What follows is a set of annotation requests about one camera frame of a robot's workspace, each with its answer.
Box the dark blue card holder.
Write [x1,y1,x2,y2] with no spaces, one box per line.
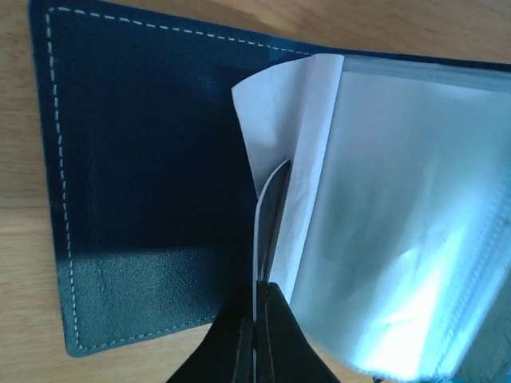
[29,1,510,382]

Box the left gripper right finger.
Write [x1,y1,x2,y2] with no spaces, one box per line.
[255,160,339,382]

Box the white paper insert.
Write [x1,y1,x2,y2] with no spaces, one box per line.
[230,54,345,383]

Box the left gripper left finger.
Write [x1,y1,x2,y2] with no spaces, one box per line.
[168,288,253,383]

